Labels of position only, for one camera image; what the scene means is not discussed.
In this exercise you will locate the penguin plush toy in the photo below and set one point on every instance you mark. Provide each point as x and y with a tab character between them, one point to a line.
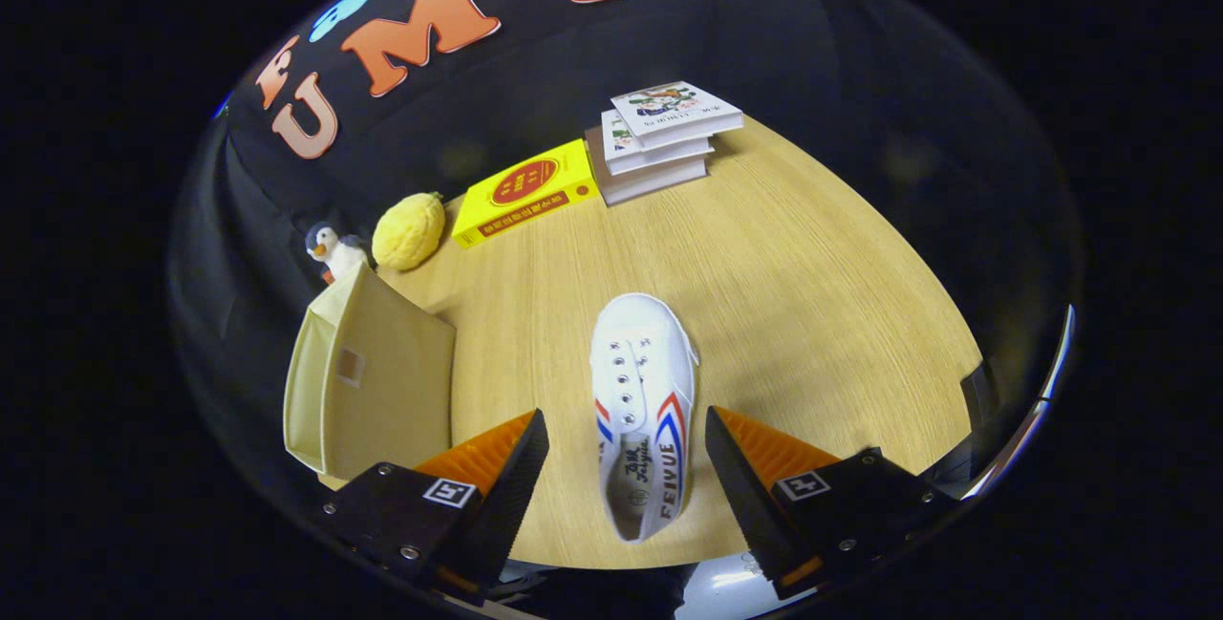
334	252

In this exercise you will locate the white canvas shoe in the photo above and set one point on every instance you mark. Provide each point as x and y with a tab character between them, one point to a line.
645	362

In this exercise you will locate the white illustrated cover book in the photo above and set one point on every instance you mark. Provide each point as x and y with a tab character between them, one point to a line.
674	109

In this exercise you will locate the beige fabric storage box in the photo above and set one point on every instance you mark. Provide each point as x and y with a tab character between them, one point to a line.
382	391

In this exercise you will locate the brown cover book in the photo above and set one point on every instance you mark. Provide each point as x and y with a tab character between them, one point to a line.
650	185

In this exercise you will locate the yellow book with red circle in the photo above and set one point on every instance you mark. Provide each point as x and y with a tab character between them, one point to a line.
521	190

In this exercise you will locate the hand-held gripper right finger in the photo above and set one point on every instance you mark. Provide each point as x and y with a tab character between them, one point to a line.
745	496

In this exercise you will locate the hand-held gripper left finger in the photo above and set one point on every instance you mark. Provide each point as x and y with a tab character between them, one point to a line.
506	505

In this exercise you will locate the yellow round plush toy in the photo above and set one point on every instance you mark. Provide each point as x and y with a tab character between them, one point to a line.
409	233

